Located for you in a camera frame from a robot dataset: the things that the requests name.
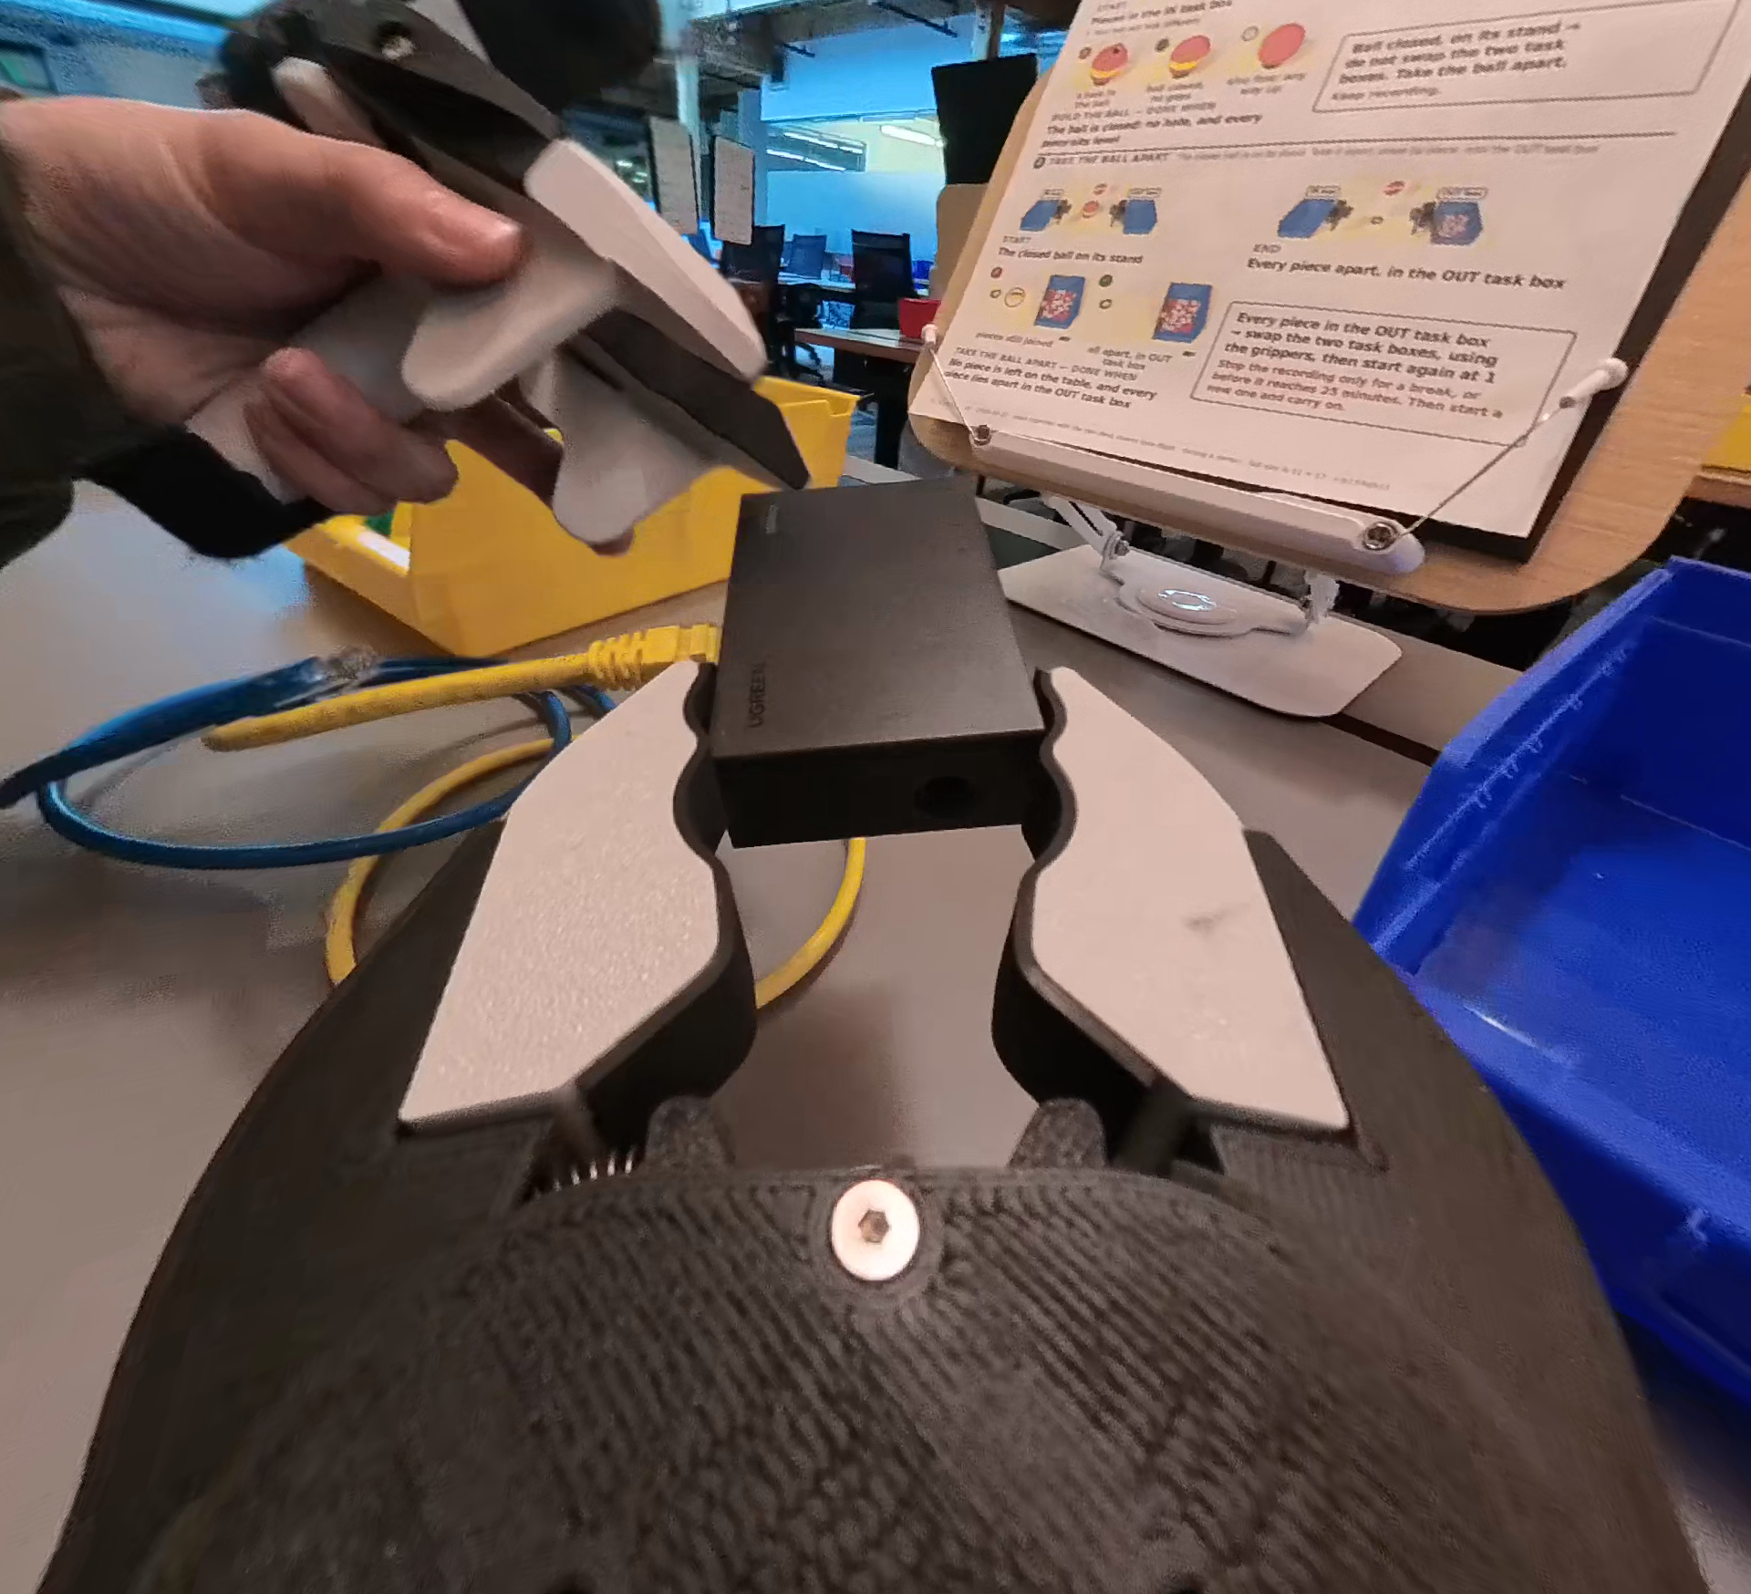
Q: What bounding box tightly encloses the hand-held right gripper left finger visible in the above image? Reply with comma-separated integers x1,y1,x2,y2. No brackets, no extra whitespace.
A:
398,660,758,1144

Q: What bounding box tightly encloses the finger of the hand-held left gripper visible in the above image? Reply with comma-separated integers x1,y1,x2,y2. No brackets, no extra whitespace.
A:
524,347,741,553
524,138,813,491

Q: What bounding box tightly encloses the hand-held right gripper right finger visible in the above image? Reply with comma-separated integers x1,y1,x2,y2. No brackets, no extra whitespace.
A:
993,665,1357,1176

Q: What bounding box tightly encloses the yellow plastic bin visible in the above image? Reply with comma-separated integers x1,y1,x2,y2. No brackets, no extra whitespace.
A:
287,377,862,660

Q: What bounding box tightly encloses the yellow ethernet cable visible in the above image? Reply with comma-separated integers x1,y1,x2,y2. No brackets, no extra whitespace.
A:
203,621,870,1010

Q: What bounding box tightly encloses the black network switch box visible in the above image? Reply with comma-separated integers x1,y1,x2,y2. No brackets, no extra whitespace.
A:
710,476,1048,851

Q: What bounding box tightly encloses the blue ethernet cable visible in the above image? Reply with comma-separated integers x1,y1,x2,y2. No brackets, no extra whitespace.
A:
0,650,618,874

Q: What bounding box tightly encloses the blue plastic bin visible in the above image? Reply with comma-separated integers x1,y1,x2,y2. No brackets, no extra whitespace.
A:
1355,555,1751,1370

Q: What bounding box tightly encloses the person's left hand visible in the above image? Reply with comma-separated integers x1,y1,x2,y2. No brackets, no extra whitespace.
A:
0,96,563,518

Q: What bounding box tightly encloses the background wooden desk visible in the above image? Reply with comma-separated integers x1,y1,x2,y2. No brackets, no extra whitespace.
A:
794,325,932,467

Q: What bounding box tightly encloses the black office chair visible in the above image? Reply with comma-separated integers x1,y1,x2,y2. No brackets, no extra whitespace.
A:
851,230,916,331

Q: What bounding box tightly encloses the black monitor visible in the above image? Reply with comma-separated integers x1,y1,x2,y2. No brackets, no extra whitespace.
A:
934,55,1043,188

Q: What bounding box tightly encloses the instruction sheet on wooden stand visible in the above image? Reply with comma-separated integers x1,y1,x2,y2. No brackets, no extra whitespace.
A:
907,0,1751,720

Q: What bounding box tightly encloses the printed instruction sheet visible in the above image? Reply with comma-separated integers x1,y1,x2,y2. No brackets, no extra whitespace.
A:
910,0,1751,540

